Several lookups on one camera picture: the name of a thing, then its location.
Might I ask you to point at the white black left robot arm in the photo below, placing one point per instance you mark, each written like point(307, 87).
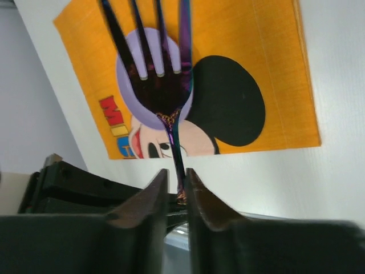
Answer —
point(61, 188)

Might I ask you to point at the orange Mickey Mouse placemat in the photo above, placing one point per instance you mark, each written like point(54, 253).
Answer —
point(252, 80)

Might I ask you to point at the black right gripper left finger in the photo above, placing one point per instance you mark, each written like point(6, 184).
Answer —
point(129, 239)

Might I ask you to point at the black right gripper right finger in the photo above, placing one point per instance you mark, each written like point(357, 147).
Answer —
point(223, 241)

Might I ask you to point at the iridescent purple fork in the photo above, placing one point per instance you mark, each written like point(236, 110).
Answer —
point(162, 94)

